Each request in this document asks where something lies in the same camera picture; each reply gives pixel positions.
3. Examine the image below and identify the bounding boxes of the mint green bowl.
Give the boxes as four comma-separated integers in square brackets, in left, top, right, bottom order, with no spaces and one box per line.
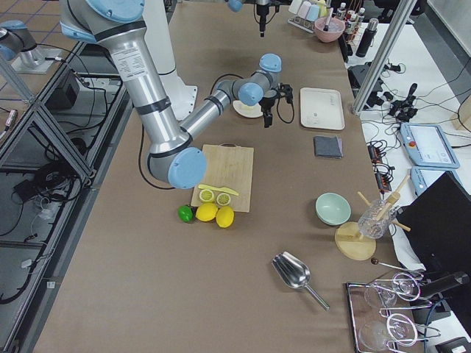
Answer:
[315,193,351,226]

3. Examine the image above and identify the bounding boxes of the grey folded cloth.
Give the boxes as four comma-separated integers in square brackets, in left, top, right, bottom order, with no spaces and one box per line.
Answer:
[313,135,343,159]

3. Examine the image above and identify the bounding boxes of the blue teach pendant upper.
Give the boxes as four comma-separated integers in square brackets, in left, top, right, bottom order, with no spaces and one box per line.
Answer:
[400,123,460,169]

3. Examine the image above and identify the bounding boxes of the aluminium frame post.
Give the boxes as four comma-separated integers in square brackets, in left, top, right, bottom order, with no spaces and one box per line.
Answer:
[352,0,416,115]

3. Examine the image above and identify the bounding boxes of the whole lemon outer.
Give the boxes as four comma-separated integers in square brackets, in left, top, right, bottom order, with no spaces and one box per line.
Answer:
[216,206,235,228]

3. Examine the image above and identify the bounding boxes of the blue teach pendant lower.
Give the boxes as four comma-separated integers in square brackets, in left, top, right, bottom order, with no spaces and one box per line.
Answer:
[410,166,461,196]

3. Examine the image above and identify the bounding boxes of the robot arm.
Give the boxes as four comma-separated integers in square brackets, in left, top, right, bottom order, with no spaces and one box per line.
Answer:
[60,1,282,189]
[226,0,280,38]

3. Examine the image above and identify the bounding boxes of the black monitor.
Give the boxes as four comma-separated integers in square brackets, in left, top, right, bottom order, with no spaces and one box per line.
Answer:
[397,171,470,274]

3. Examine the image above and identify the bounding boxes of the crystal glass on rack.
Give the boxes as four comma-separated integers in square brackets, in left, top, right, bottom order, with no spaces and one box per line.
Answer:
[358,199,397,239]

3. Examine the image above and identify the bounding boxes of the metal ice scoop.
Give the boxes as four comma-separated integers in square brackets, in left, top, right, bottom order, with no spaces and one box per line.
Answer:
[272,252,330,311]

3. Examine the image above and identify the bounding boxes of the yellow plastic knife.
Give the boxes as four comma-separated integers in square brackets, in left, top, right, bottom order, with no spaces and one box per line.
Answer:
[197,184,239,196]

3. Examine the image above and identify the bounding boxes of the pink bowl with ice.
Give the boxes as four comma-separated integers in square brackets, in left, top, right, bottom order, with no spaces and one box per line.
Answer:
[314,18,345,43]

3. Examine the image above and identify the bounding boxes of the lemon half slice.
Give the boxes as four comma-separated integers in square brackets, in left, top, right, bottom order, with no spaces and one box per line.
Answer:
[199,188,216,203]
[216,193,232,207]

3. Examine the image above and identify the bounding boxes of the green lime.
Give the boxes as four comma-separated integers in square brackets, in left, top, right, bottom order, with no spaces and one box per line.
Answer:
[177,205,194,223]

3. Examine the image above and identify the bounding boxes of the black thermos bottle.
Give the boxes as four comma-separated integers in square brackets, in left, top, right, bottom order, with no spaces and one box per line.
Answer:
[355,18,379,57]

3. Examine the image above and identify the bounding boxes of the metal tongs in bowl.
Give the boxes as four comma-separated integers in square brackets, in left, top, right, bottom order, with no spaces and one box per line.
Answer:
[323,7,334,32]

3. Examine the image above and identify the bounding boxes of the upper lemon half slice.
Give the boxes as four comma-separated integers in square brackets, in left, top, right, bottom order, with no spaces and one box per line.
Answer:
[199,188,216,203]

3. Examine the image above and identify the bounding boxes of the wooden cup rack stand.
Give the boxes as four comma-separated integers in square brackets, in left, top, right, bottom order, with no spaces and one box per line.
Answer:
[335,175,411,260]

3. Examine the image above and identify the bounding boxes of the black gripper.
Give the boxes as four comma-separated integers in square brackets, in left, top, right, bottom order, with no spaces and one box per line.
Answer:
[255,0,280,38]
[259,83,294,128]

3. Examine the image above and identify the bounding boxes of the blue teach pendant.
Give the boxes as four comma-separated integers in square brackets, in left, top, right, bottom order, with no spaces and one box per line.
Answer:
[410,166,461,196]
[400,123,460,169]

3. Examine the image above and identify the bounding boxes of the whole lemon near lime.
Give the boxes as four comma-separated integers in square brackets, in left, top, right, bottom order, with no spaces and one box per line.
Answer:
[196,203,219,222]

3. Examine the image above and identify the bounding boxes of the beige round plate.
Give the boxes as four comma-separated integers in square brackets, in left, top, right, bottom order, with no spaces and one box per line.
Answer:
[233,100,263,118]

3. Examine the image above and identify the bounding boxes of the pastel cups rack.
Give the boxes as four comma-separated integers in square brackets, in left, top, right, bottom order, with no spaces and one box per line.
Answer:
[288,0,330,33]

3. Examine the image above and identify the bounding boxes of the cream rabbit tray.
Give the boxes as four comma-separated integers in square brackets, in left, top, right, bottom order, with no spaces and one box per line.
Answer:
[300,88,345,131]

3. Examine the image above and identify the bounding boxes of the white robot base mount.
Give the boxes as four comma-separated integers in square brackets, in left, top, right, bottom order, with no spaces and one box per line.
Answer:
[143,0,198,121]

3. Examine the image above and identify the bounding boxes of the mirror tray with glasses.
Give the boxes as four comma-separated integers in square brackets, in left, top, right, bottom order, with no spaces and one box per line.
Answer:
[344,271,471,353]

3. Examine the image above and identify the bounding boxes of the wooden cutting board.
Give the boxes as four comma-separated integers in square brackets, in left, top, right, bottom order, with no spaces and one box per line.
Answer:
[200,144,254,213]

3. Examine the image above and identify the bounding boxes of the lower lemon half slice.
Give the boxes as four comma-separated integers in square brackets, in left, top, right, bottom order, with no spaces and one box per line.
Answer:
[216,193,232,207]

